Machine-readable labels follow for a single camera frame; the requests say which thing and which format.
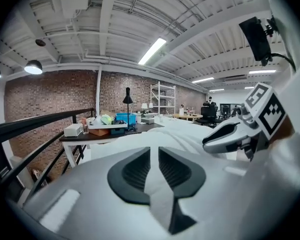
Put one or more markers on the person's right forearm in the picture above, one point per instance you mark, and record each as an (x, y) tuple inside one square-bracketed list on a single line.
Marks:
[(286, 129)]

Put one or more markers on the grey tissue box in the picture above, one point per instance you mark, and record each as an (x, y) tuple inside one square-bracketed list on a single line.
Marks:
[(148, 121)]

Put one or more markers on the white plastic bag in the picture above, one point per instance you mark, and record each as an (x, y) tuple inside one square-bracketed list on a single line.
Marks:
[(95, 121)]

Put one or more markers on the orange box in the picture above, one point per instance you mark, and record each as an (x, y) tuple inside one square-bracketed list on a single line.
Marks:
[(98, 132)]

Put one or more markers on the teal box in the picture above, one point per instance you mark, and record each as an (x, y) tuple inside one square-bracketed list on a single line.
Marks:
[(117, 131)]

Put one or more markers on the round wooden table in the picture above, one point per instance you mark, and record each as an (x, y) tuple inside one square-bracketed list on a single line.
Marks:
[(187, 116)]

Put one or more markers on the black desk lamp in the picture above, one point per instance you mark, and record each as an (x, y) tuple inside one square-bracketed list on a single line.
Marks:
[(127, 99)]

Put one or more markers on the white plastic tray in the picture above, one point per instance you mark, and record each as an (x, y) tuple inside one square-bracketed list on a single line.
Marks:
[(107, 126)]

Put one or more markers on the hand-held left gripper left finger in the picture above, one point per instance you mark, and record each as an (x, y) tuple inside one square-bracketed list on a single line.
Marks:
[(95, 196)]

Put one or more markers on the white shelf rack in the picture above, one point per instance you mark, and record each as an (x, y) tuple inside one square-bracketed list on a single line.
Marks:
[(159, 96)]

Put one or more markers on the brown cardboard box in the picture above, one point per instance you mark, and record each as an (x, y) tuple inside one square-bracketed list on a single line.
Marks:
[(107, 112)]

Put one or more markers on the white upright container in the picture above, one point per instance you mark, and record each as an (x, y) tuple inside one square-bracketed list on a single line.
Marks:
[(182, 110)]

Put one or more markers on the ceiling tube light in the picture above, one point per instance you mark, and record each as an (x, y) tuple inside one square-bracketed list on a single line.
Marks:
[(262, 71), (203, 80), (152, 51)]

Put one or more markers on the white side table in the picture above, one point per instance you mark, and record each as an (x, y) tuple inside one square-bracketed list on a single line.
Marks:
[(170, 120)]

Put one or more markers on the yellow-green pouch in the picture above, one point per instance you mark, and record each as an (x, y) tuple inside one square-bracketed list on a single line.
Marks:
[(106, 119)]

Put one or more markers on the white shade table lamp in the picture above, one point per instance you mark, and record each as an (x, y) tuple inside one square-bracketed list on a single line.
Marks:
[(144, 106), (151, 105)]

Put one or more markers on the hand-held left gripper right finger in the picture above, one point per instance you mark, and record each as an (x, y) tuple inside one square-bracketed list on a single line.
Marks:
[(210, 184)]

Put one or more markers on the black pouch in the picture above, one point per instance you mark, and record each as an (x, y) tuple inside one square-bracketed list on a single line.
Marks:
[(118, 122)]

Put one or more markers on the black rectangular device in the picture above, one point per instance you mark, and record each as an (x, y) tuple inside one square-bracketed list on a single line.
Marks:
[(256, 41)]

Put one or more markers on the clear plastic bottle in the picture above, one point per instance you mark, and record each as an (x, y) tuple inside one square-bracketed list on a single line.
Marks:
[(139, 117)]

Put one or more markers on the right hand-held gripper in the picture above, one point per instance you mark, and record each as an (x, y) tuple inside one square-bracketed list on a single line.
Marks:
[(267, 109)]

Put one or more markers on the white wall pipe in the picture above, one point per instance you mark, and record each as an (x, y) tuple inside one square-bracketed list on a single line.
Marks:
[(99, 91)]

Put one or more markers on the white rectangular box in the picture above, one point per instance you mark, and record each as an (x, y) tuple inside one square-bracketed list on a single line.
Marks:
[(72, 130)]

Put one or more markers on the black metal railing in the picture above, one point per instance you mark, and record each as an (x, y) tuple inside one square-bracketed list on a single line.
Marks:
[(27, 125)]

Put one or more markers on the blue plastic bin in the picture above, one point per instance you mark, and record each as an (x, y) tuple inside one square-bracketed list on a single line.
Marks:
[(130, 117)]

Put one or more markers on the black ceiling disc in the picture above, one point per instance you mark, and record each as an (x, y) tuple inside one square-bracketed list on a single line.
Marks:
[(40, 42)]

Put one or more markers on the black office chair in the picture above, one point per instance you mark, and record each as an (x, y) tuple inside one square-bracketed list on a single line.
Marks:
[(226, 112), (210, 114)]

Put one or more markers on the clear glass jar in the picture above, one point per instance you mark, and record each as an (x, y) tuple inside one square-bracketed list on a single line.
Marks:
[(85, 129)]

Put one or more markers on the dark top white frame table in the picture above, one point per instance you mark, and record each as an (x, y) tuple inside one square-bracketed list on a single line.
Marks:
[(145, 127)]

